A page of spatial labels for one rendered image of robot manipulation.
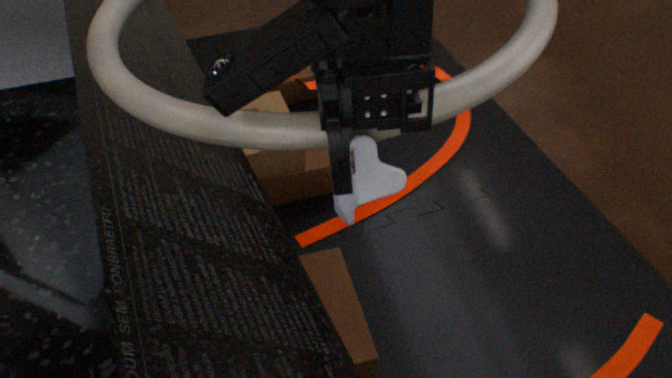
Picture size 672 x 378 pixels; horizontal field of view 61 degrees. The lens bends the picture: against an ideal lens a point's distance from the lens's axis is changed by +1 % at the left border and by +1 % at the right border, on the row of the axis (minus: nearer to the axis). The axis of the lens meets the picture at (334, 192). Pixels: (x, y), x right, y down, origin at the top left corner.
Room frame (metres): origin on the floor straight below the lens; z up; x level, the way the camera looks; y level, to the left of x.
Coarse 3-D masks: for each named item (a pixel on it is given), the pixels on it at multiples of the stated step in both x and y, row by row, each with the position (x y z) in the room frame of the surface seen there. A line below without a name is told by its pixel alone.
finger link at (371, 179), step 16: (352, 144) 0.32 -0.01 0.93; (368, 144) 0.32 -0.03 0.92; (368, 160) 0.32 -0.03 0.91; (352, 176) 0.31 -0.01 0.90; (368, 176) 0.32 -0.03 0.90; (384, 176) 0.32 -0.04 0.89; (400, 176) 0.32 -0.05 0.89; (368, 192) 0.31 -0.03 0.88; (384, 192) 0.31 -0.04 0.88; (336, 208) 0.31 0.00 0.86; (352, 208) 0.31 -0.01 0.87
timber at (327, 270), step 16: (304, 256) 0.82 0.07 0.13; (320, 256) 0.82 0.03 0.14; (336, 256) 0.82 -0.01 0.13; (320, 272) 0.77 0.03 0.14; (336, 272) 0.77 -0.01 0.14; (320, 288) 0.73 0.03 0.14; (336, 288) 0.73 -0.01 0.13; (352, 288) 0.73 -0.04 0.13; (336, 304) 0.69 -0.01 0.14; (352, 304) 0.69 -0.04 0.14; (336, 320) 0.65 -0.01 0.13; (352, 320) 0.65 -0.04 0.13; (352, 336) 0.61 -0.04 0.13; (368, 336) 0.61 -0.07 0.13; (352, 352) 0.57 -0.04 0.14; (368, 352) 0.57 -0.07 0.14; (368, 368) 0.55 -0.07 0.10
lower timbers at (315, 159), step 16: (288, 80) 1.57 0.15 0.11; (304, 80) 1.58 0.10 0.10; (288, 96) 1.56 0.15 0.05; (304, 96) 1.58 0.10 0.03; (320, 160) 1.16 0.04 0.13; (352, 160) 1.16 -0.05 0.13; (288, 176) 1.10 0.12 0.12; (304, 176) 1.12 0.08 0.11; (320, 176) 1.13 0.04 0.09; (272, 192) 1.09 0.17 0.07; (288, 192) 1.10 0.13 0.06; (304, 192) 1.12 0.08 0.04; (320, 192) 1.13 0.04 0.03
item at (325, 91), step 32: (320, 0) 0.33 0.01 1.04; (352, 0) 0.32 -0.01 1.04; (384, 0) 0.33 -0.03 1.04; (416, 0) 0.34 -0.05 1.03; (352, 32) 0.34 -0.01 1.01; (384, 32) 0.34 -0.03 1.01; (416, 32) 0.34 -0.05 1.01; (320, 64) 0.33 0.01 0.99; (352, 64) 0.34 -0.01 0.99; (384, 64) 0.33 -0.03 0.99; (416, 64) 0.35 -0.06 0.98; (320, 96) 0.32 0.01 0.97; (352, 96) 0.32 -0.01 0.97; (384, 96) 0.33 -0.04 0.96; (416, 96) 0.34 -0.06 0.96; (352, 128) 0.33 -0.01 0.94; (384, 128) 0.33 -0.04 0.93; (416, 128) 0.32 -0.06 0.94
